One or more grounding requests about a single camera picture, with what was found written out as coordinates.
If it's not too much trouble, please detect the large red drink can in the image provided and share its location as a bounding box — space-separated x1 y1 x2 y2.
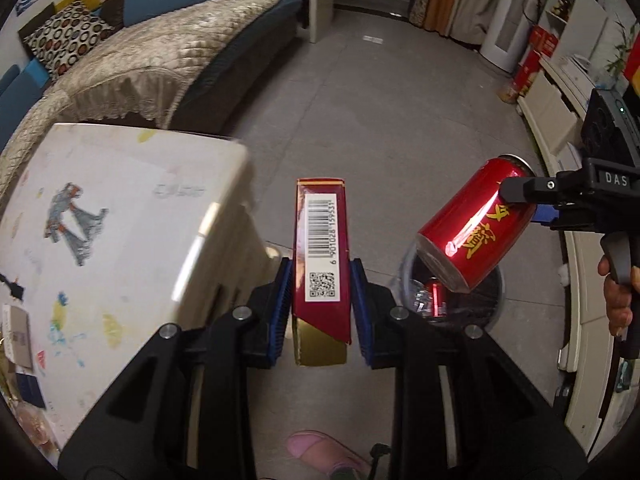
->
416 154 536 294

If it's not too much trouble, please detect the dark blue small box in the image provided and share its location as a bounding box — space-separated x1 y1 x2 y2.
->
16 373 46 408

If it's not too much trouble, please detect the red cigarette box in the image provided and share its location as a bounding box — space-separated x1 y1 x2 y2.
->
292 178 352 367

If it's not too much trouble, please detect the white cardboard medicine box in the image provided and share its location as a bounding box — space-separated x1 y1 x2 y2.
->
1 304 32 370

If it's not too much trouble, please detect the small red drink can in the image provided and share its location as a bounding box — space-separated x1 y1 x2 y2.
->
425 278 448 318

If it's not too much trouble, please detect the blue grey trash bin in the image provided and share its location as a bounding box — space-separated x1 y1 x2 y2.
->
390 243 504 330

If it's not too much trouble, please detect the person's right hand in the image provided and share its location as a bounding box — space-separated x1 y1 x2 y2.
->
598 256 640 337

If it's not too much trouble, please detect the black tripod leg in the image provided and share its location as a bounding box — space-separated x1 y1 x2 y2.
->
367 443 392 480

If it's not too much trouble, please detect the cream tv cabinet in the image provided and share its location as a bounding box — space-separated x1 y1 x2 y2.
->
518 56 639 460

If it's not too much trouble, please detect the pink slipper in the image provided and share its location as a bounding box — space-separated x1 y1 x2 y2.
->
285 430 371 480

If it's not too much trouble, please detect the red gift box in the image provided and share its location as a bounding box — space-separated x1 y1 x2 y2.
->
511 25 559 99

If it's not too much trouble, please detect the black phone holder stick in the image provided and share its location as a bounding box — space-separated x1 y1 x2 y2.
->
0 274 24 301

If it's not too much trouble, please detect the white standing air conditioner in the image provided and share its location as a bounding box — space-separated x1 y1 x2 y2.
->
480 0 546 74

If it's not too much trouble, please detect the curved sofa with beige cover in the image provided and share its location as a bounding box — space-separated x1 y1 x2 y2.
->
1 0 302 203

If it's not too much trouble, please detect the circle pattern throw pillow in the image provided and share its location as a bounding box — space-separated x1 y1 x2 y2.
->
23 0 116 81

